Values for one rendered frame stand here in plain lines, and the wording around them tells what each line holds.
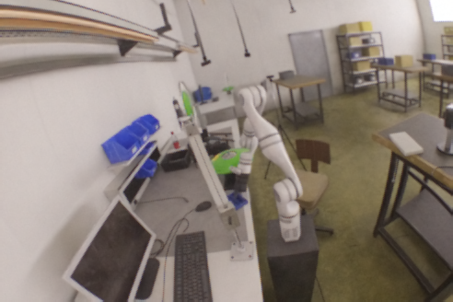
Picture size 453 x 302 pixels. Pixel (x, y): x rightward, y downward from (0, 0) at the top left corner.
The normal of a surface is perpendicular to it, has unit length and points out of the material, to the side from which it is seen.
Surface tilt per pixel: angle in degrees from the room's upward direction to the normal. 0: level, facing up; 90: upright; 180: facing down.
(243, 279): 0
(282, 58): 90
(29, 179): 90
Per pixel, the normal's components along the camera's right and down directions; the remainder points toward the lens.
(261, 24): 0.00, 0.34
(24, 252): 0.97, -0.24
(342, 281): -0.26, -0.91
